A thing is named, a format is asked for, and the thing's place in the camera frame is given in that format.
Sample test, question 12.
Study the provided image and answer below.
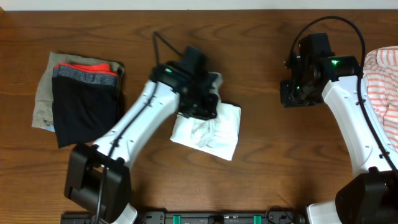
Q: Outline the white t-shirt with pixel logo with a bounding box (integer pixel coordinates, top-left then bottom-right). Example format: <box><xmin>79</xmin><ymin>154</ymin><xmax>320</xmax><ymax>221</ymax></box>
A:
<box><xmin>169</xmin><ymin>72</ymin><xmax>242</xmax><ymax>162</ymax></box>

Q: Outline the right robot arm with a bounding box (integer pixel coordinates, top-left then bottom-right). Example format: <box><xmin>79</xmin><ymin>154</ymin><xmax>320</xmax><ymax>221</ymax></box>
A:
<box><xmin>280</xmin><ymin>33</ymin><xmax>397</xmax><ymax>223</ymax></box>

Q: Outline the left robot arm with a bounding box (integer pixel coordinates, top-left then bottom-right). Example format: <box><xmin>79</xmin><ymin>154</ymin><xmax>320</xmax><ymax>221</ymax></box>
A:
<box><xmin>62</xmin><ymin>47</ymin><xmax>219</xmax><ymax>223</ymax></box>

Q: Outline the red white striped garment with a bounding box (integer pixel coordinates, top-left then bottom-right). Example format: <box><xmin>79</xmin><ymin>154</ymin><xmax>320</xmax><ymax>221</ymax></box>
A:
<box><xmin>364</xmin><ymin>46</ymin><xmax>397</xmax><ymax>148</ymax></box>

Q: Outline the red folded garment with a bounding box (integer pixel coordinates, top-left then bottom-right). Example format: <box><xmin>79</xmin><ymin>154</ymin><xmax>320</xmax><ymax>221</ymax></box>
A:
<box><xmin>54</xmin><ymin>62</ymin><xmax>117</xmax><ymax>77</ymax></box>

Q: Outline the black boxer shorts grey waistband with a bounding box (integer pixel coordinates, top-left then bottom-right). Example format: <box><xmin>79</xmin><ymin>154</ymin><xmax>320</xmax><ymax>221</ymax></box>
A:
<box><xmin>52</xmin><ymin>68</ymin><xmax>121</xmax><ymax>148</ymax></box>

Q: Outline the khaki folded garment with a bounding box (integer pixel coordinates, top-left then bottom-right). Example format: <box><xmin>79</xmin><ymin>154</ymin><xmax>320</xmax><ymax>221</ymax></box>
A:
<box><xmin>32</xmin><ymin>52</ymin><xmax>125</xmax><ymax>132</ymax></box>

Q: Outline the left black cable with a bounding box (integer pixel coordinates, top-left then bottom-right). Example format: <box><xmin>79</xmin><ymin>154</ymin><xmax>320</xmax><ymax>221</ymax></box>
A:
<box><xmin>93</xmin><ymin>30</ymin><xmax>184</xmax><ymax>224</ymax></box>

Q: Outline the black cable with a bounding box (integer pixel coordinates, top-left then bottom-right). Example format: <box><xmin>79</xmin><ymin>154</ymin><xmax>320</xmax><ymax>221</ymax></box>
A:
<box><xmin>287</xmin><ymin>15</ymin><xmax>398</xmax><ymax>172</ymax></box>
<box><xmin>93</xmin><ymin>30</ymin><xmax>184</xmax><ymax>224</ymax></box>

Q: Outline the right black cable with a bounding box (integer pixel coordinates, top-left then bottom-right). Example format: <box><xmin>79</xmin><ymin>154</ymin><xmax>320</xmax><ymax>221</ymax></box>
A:
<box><xmin>287</xmin><ymin>15</ymin><xmax>398</xmax><ymax>172</ymax></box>

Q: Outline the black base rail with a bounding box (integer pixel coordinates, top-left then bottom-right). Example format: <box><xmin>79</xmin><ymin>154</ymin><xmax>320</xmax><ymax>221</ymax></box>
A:
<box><xmin>60</xmin><ymin>211</ymin><xmax>308</xmax><ymax>224</ymax></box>

